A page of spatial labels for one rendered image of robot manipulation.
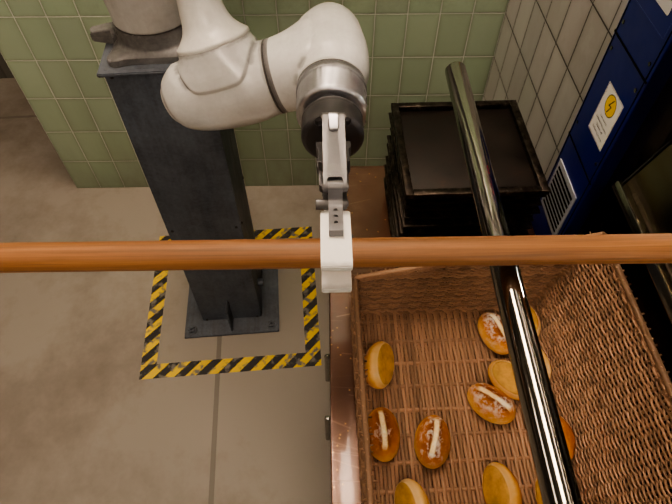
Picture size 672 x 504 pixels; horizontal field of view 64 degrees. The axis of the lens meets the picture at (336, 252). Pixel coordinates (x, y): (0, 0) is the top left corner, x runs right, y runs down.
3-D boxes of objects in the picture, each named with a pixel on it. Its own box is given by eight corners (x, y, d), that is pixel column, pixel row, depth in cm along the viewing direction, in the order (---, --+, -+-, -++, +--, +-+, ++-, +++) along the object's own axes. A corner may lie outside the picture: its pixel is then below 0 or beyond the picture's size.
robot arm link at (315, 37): (380, 111, 72) (288, 134, 75) (372, 45, 81) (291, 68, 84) (360, 42, 64) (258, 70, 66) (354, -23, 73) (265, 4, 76)
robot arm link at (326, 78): (365, 117, 72) (367, 147, 69) (298, 118, 72) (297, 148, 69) (368, 58, 65) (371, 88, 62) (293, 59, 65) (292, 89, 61)
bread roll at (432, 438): (445, 474, 98) (451, 466, 94) (409, 466, 99) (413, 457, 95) (451, 422, 104) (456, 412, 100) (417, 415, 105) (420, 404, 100)
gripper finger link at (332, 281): (321, 233, 57) (321, 237, 57) (321, 289, 52) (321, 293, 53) (349, 232, 57) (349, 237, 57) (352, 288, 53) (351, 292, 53)
